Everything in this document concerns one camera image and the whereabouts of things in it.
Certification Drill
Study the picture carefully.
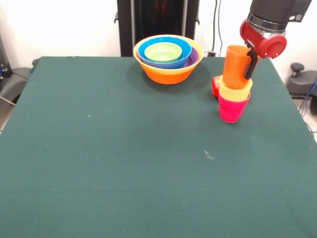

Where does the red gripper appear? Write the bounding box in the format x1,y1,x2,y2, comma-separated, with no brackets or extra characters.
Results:
239,19,288,80

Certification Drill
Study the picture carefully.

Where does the orange cup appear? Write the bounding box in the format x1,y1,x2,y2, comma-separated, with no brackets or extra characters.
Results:
222,45,254,90

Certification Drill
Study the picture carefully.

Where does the yellow cup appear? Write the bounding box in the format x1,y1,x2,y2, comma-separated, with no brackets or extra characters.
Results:
219,78,253,102

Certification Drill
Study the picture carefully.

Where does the red cup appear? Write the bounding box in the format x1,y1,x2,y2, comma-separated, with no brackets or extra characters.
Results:
211,75,225,99

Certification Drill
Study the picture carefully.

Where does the pink cup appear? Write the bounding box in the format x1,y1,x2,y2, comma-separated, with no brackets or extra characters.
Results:
217,91,251,123

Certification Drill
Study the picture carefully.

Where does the purple bowl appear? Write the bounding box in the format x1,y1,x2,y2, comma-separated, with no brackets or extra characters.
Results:
141,46,200,69

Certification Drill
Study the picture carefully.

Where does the light orange bowl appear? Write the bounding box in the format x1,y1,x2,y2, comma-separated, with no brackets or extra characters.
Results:
133,34,205,85

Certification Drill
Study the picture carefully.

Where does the green bowl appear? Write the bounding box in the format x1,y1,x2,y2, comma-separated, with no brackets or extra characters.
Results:
144,42,183,62

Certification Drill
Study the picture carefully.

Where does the deep blue bowl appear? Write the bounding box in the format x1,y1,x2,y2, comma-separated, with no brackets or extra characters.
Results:
138,36,193,69

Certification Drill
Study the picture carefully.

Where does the grey machine base with knob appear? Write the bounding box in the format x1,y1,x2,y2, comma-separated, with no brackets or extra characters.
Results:
287,62,317,100

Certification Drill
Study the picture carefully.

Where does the dark green tablecloth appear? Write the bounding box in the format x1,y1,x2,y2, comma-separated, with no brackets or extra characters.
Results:
0,56,317,238

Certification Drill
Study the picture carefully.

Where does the grey floor equipment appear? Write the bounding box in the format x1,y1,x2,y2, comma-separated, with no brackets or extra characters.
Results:
0,34,33,104

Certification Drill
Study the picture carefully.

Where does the black wall cable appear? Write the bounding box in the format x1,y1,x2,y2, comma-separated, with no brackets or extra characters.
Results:
213,0,223,54
212,0,217,52

